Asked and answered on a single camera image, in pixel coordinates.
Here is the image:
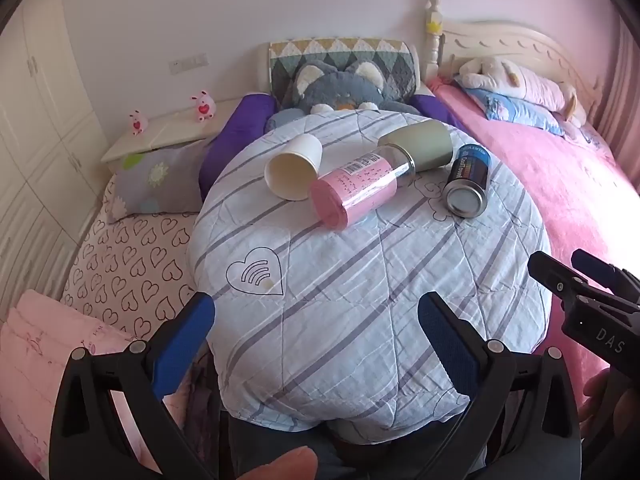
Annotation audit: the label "white plush dog toy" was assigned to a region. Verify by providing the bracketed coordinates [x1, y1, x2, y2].
[452, 56, 587, 128]

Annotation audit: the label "pink fleece blanket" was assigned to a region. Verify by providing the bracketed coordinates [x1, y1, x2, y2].
[425, 77, 640, 411]

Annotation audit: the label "white wardrobe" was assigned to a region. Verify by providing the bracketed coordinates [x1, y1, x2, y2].
[0, 0, 108, 311]

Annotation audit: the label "grey flower print pillow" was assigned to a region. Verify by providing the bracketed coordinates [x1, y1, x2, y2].
[103, 140, 213, 223]

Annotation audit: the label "person's left hand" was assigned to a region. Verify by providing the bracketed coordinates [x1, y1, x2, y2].
[243, 447, 319, 480]

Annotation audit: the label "grey plush cat toy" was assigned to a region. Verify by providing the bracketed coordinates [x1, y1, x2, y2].
[280, 59, 420, 121]

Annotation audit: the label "person's right hand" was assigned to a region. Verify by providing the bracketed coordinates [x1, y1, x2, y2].
[578, 371, 613, 426]

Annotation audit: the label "striped light blue quilt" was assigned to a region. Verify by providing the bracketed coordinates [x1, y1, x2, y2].
[186, 109, 553, 433]

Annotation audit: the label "pink curtain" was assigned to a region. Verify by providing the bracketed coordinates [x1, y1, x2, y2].
[592, 15, 640, 181]

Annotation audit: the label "blue printed pillow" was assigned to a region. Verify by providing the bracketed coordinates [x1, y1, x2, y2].
[462, 87, 568, 136]

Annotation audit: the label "heart print bed sheet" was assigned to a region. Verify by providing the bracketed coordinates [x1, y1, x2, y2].
[60, 180, 211, 346]

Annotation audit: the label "person's dark trousers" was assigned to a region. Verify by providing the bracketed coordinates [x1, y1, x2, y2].
[220, 410, 486, 480]

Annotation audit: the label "white paper cup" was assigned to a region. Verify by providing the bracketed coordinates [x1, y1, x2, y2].
[264, 133, 324, 200]

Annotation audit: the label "blue metal spray can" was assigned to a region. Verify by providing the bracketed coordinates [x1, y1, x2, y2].
[443, 143, 493, 219]

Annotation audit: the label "pink folded quilt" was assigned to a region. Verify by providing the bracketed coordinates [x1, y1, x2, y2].
[0, 290, 201, 471]

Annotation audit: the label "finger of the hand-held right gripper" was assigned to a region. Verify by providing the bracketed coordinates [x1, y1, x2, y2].
[528, 250, 601, 318]
[571, 248, 640, 306]

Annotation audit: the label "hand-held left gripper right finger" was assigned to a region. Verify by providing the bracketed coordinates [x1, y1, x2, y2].
[417, 291, 584, 480]

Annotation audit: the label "pink bottle with green lid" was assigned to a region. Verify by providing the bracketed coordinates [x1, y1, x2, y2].
[308, 120, 453, 232]

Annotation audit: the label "diamond patterned cushion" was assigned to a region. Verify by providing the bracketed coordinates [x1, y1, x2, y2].
[267, 37, 420, 106]

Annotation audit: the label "white wall socket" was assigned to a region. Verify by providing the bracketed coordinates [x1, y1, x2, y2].
[169, 52, 209, 72]

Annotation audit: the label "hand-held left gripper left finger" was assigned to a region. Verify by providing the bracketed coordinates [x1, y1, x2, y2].
[48, 291, 217, 480]

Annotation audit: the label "cream wooden headboard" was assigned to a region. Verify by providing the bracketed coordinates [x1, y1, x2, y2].
[424, 0, 608, 126]

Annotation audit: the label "white bedside shelf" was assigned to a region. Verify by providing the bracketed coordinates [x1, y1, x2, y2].
[101, 97, 246, 163]

